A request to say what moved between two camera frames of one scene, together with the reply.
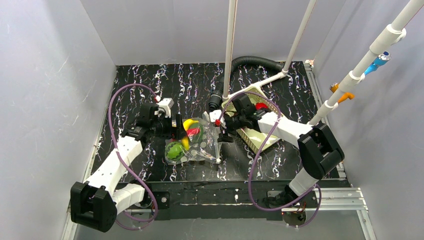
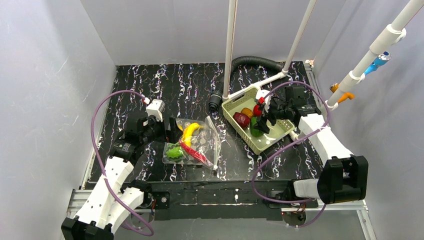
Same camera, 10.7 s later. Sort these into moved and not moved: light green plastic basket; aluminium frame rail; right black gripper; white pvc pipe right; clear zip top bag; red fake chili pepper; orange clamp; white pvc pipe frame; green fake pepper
Moved: red fake chili pepper; right black gripper; green fake pepper
Not moved: orange clamp; clear zip top bag; white pvc pipe right; white pvc pipe frame; light green plastic basket; aluminium frame rail
